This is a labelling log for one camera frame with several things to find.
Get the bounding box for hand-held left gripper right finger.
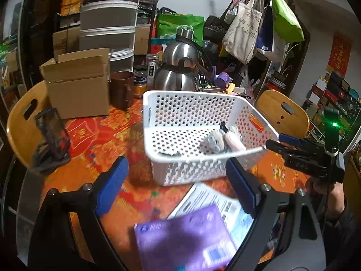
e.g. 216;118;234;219
226;157;328;271

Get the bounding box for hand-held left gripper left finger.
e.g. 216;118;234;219
28;156;130;271

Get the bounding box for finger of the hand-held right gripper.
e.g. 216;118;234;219
279;133;325;151
265;139;311;162

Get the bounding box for white printed packet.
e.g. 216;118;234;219
168;183;255;243

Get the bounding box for purple tissue packet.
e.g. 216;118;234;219
134;205;237;271

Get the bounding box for white perforated plastic basket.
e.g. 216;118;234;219
142;90;280;187

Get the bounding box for pink soft toy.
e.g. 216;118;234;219
224;126;246;152

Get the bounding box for person's right hand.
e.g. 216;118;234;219
306;176;347;221

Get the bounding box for wooden chair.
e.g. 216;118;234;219
6;80;54;168
255;90;310;139

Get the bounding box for grey plush toy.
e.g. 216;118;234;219
200;130;227;154

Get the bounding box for orange printed tablecloth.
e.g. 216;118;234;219
39;99;311;271

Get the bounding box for shelf with boxes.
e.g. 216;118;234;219
302;70;361;147

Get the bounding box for black folding holder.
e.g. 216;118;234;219
32;108;71;174

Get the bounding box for purple plastic object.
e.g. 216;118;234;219
214;72;230;89

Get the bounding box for brown mug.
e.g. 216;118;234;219
109;71;135;109

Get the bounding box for large cardboard box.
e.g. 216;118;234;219
39;48;111;119

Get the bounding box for blue hanging bag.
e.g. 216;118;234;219
255;6;275;54

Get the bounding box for beige canvas tote bag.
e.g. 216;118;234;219
221;0;264;64

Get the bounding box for lime green hanging bag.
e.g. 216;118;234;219
268;0;305;43

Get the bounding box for glass jars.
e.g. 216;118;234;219
146;54;157;83

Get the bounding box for steel kettle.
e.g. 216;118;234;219
154;57;201;92

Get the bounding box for black bag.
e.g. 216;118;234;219
203;15;230;41

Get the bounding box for large steel flask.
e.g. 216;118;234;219
163;25;211;66

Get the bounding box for grey plastic drawer tower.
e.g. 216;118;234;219
79;0;141;74

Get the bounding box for small cardboard boxes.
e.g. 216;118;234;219
52;27;81;58

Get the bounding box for green shopping bag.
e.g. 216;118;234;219
156;7;205;47

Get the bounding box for red wall poster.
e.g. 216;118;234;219
326;35;354;75

